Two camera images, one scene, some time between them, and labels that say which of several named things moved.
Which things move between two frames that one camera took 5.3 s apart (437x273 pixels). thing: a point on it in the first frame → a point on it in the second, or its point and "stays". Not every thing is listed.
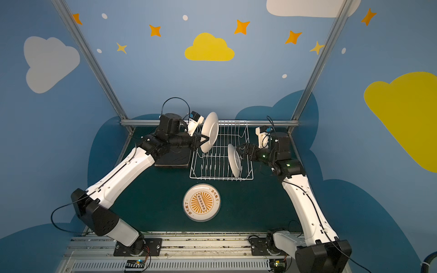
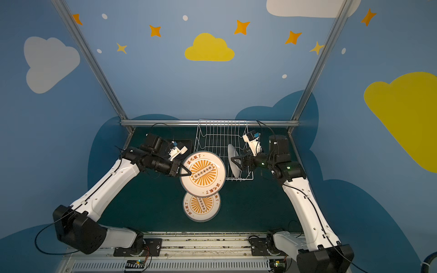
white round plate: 201,202 stays
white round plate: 234,160 stays
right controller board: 277,265 stays
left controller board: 135,264 stays
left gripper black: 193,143 → 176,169
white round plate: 210,128 → 208,173
